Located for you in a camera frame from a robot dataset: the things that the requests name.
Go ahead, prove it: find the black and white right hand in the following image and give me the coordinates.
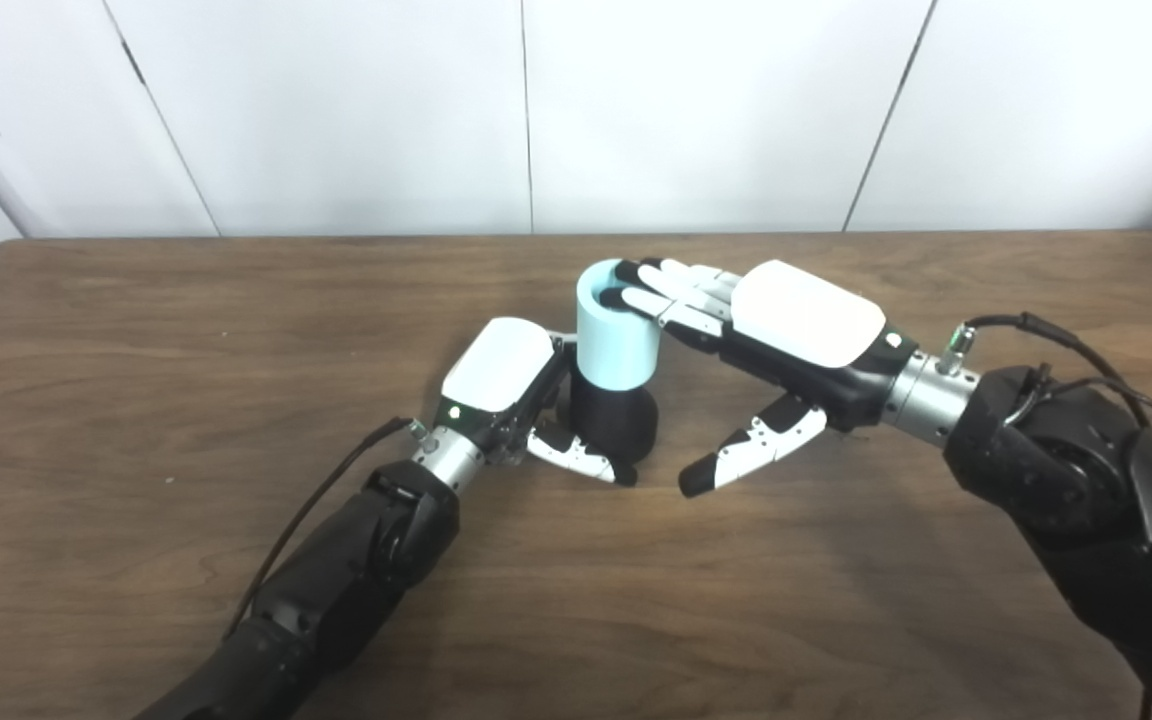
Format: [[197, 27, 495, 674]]
[[601, 258, 922, 499]]

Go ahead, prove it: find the black and white left hand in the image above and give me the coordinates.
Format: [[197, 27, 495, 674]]
[[433, 317, 639, 488]]

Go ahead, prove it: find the light blue cylinder cup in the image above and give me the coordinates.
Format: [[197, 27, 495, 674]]
[[576, 259, 659, 389]]

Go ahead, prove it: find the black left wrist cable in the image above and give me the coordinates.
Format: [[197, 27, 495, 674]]
[[221, 416, 429, 641]]

